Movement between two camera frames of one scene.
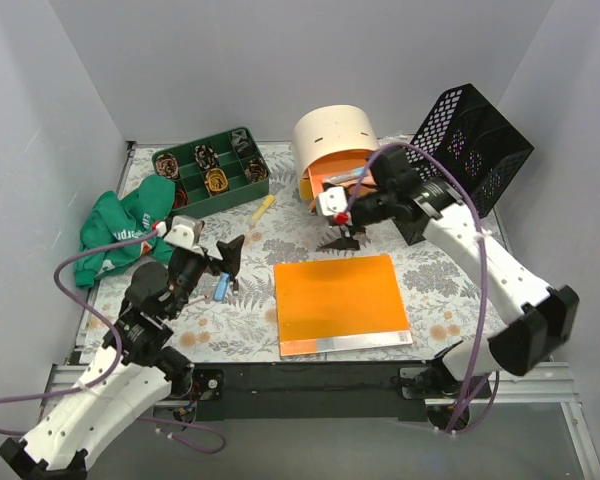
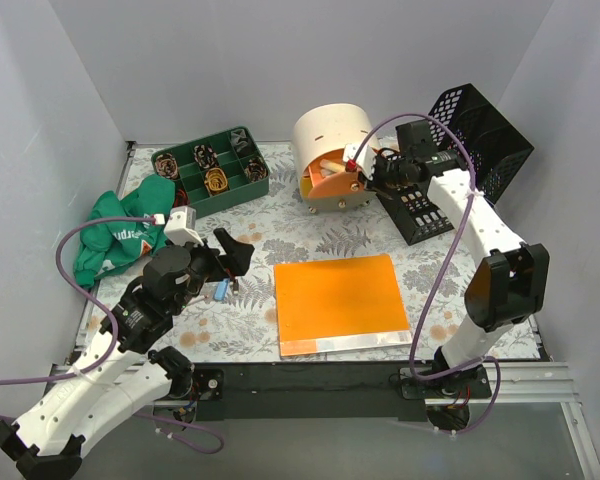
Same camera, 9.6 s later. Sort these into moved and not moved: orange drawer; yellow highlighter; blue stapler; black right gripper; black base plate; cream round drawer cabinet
Moved: black right gripper; yellow highlighter
Not moved: cream round drawer cabinet; orange drawer; blue stapler; black base plate
